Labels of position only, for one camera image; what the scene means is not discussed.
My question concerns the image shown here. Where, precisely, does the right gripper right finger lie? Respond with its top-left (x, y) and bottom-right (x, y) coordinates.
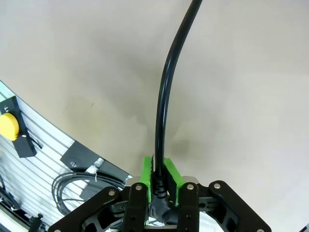
top-left (165, 157), bottom-right (272, 232)

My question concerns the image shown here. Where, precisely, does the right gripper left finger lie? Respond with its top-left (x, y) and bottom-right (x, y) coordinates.
top-left (48, 156), bottom-right (154, 232)

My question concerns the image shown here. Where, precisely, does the thick black power cable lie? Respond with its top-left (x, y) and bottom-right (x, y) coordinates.
top-left (148, 0), bottom-right (203, 226)

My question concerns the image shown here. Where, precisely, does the black flat mounting plate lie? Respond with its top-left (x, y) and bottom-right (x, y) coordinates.
top-left (60, 141), bottom-right (105, 173)

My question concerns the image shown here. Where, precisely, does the yellow emergency stop button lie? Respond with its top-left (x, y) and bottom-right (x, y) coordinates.
top-left (0, 112), bottom-right (20, 141)

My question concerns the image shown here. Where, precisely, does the coiled thin black cable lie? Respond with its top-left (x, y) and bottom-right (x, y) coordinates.
top-left (51, 169), bottom-right (127, 216)

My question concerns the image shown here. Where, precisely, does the slotted aluminium base plate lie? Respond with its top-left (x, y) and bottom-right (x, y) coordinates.
top-left (0, 79), bottom-right (133, 232)

